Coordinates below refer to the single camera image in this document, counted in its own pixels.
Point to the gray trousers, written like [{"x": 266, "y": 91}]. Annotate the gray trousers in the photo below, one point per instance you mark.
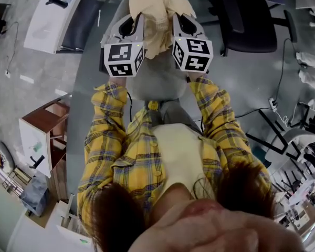
[{"x": 176, "y": 114}]

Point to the gray shell chair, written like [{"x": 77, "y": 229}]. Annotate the gray shell chair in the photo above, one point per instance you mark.
[{"x": 291, "y": 140}]

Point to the white sink table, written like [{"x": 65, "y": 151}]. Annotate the white sink table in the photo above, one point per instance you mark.
[{"x": 50, "y": 25}]

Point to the person's right forearm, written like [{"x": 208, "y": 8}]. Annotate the person's right forearm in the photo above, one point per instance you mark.
[{"x": 215, "y": 101}]

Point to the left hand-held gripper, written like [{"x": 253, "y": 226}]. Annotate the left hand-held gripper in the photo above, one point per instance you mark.
[{"x": 120, "y": 59}]

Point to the cream inner top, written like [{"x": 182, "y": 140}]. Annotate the cream inner top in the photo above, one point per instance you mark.
[{"x": 178, "y": 151}]

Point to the person's left forearm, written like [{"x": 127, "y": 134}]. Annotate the person's left forearm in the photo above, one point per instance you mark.
[{"x": 107, "y": 109}]

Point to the brown white wooden cabinet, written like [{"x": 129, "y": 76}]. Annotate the brown white wooden cabinet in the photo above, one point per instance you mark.
[{"x": 44, "y": 130}]

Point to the small yellow tag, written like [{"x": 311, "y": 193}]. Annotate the small yellow tag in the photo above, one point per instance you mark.
[{"x": 152, "y": 105}]

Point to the person's face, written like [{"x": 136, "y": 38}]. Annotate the person's face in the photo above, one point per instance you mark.
[{"x": 212, "y": 227}]

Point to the blue gray bin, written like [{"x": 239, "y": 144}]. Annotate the blue gray bin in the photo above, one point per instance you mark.
[{"x": 35, "y": 195}]

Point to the cream knit clothes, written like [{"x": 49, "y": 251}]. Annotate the cream knit clothes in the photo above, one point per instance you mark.
[{"x": 155, "y": 4}]

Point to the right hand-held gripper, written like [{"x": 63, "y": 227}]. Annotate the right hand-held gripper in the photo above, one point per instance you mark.
[{"x": 194, "y": 54}]

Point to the white power strip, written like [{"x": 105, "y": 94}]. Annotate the white power strip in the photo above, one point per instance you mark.
[{"x": 273, "y": 104}]

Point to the white carved stool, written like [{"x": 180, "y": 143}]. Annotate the white carved stool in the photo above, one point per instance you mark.
[{"x": 311, "y": 72}]

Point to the small green item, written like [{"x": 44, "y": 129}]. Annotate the small green item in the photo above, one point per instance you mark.
[{"x": 36, "y": 146}]

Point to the black mesh office chair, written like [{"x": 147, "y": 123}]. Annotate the black mesh office chair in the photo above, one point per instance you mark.
[{"x": 252, "y": 22}]

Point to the round white floor device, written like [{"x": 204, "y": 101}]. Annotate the round white floor device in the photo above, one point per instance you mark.
[{"x": 4, "y": 153}]

